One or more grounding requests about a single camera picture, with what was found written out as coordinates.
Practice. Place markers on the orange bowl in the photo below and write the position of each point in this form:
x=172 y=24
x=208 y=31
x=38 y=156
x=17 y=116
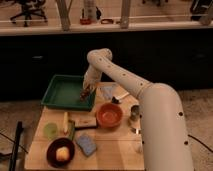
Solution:
x=109 y=115

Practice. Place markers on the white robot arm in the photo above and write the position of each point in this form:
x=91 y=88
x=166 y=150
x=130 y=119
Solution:
x=163 y=127

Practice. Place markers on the blue sponge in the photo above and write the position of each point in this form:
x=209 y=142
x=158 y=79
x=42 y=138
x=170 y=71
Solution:
x=87 y=145

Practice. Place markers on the yellow apple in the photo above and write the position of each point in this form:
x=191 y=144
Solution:
x=62 y=154

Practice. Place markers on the black pole stand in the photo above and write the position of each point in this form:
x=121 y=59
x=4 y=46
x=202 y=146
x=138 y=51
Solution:
x=12 y=163

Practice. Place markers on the black office chair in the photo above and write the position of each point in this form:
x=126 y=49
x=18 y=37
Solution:
x=29 y=8

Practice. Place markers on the dark brown plate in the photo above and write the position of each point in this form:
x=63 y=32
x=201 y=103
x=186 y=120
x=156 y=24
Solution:
x=51 y=151

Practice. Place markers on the green plastic tray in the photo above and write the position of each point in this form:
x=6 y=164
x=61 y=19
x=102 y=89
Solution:
x=63 y=92

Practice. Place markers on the small green lid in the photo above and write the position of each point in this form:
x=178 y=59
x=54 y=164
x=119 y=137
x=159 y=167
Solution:
x=50 y=131

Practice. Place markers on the green peeler handle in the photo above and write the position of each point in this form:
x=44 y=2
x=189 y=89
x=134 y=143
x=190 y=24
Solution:
x=71 y=130

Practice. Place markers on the yellow banana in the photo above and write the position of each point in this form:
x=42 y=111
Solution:
x=65 y=123

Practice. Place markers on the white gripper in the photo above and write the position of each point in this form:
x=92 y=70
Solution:
x=91 y=78

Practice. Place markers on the wooden block brush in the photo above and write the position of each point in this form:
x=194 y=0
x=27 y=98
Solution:
x=85 y=123

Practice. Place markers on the dark metal cup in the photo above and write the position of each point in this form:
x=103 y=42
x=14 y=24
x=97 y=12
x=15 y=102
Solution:
x=134 y=114

